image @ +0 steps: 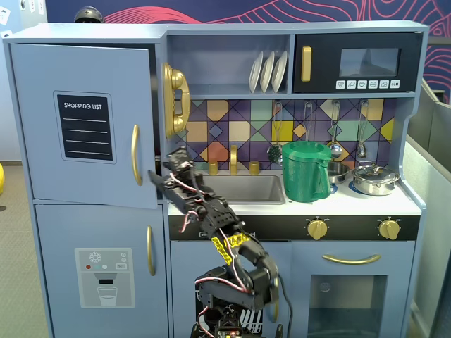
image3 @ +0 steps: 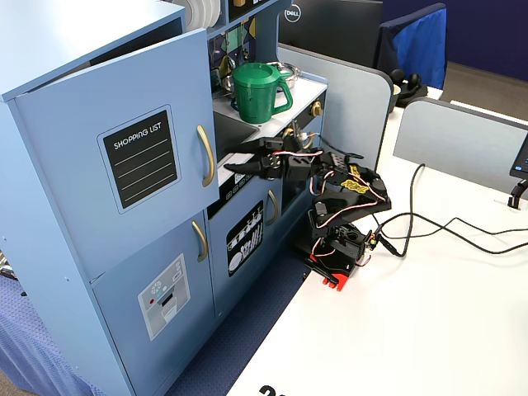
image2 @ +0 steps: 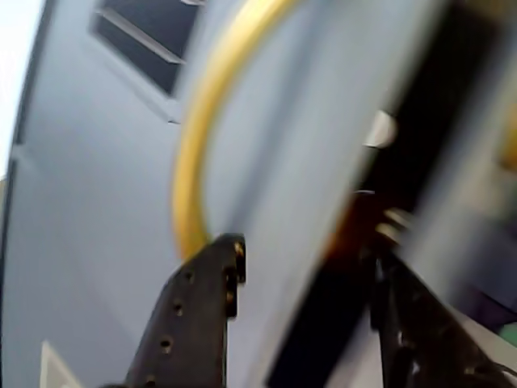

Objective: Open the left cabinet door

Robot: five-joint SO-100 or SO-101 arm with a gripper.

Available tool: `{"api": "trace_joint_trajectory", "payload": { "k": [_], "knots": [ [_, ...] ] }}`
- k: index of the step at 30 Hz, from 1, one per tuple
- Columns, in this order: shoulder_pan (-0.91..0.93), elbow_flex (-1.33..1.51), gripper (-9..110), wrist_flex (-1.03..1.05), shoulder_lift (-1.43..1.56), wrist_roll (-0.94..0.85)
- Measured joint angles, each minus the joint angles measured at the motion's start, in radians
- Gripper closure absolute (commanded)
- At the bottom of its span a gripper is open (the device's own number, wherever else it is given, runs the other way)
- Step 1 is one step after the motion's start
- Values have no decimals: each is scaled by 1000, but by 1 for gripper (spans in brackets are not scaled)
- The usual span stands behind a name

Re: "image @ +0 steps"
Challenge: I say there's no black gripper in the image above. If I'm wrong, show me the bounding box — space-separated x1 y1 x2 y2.
147 146 227 215

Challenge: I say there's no gold fridge door handle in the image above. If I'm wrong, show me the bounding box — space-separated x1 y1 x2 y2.
130 123 144 187

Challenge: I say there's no blue shopping list fridge door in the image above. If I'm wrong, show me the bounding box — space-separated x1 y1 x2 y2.
9 42 158 211

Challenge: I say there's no blue dishwasher door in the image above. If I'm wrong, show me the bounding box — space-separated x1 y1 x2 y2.
170 240 293 338

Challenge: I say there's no blue water dispenser freezer door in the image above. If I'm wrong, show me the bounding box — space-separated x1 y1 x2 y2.
35 203 167 338

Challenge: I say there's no steel open pan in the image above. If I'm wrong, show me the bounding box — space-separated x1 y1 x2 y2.
327 161 351 185

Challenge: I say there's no blue oven door with window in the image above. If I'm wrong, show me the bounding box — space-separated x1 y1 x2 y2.
291 240 417 338

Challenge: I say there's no black microwave door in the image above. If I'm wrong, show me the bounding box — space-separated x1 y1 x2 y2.
292 32 424 94

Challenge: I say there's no gold faucet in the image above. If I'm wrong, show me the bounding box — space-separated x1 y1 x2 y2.
229 144 239 175

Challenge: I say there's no grey toy sink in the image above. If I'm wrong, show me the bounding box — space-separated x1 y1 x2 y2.
195 174 287 206

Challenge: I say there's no gold toy telephone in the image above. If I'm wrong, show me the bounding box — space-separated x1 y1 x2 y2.
161 62 192 140

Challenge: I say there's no steel slotted spoon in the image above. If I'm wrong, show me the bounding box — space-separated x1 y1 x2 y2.
266 101 284 165

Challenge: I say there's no white toy plate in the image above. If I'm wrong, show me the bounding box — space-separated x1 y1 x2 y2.
248 51 264 94
259 51 276 94
271 50 289 94

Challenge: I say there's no green plastic pitcher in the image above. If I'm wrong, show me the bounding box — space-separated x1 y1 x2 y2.
281 141 333 204

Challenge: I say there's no steel hanging spatula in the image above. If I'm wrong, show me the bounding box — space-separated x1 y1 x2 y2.
302 101 315 144

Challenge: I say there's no blue toy kitchen unit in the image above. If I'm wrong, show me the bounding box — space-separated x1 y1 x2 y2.
1 20 431 338

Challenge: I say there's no gold stove knob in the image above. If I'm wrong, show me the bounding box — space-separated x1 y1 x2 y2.
378 218 402 242
305 218 330 242

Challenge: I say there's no steel ladle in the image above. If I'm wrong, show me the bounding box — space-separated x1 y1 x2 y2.
326 99 344 159

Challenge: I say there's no black helmet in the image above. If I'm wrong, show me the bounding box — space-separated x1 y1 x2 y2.
73 6 106 24

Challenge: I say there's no steel pot with lid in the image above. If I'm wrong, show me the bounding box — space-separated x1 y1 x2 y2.
352 161 401 196

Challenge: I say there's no grey partition panel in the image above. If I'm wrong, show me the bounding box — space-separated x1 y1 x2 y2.
404 77 451 338

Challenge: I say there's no gold freezer door handle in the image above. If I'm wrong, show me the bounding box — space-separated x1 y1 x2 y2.
146 225 156 277

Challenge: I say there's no gold microwave handle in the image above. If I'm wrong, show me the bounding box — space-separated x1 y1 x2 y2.
300 46 313 82

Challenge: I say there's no gold dishwasher door handle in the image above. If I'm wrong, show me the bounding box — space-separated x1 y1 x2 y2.
272 275 280 323

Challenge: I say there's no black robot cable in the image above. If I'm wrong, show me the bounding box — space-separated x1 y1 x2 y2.
277 276 294 338

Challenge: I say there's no gold oven handle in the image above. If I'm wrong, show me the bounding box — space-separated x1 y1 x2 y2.
321 253 383 265

